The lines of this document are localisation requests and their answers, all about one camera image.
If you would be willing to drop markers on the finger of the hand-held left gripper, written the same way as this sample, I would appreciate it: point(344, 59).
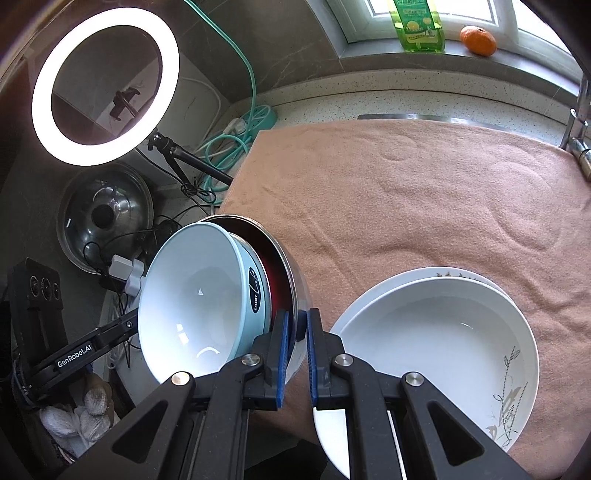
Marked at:
point(120, 330)

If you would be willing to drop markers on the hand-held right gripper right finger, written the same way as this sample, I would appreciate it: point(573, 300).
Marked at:
point(315, 364)

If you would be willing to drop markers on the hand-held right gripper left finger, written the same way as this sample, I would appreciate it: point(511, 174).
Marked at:
point(282, 364)

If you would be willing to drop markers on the stainless steel bowl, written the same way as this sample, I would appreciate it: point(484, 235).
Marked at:
point(302, 295)

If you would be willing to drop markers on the light blue ceramic bowl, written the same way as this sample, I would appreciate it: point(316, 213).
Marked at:
point(194, 300)

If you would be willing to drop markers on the red steel-lined bowl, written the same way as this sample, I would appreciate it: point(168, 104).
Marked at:
point(272, 277)

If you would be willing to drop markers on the white plate grey leaves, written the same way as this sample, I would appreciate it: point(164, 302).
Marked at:
point(438, 346)

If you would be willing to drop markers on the white plate pink flowers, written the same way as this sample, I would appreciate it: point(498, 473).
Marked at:
point(457, 275)

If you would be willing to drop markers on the mesh bag of garlic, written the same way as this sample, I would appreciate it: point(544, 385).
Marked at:
point(92, 401)

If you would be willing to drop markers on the white plug adapter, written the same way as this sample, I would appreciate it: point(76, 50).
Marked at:
point(122, 270)

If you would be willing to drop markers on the glass pot lid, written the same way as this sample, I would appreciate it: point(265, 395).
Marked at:
point(124, 203)

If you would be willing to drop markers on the black tripod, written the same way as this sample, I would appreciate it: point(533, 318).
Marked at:
point(194, 161)

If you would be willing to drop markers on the pink towel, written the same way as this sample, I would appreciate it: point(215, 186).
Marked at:
point(415, 207)

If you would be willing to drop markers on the green white power strip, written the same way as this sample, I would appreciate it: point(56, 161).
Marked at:
point(261, 117)

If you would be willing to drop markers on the white framed window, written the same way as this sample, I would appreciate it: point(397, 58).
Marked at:
point(355, 23)

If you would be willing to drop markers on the green dish soap bottle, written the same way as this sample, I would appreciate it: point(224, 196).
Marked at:
point(415, 32)

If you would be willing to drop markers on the chrome faucet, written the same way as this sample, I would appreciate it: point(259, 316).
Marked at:
point(579, 124)

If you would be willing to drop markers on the orange tangerine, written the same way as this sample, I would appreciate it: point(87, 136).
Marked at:
point(479, 41)

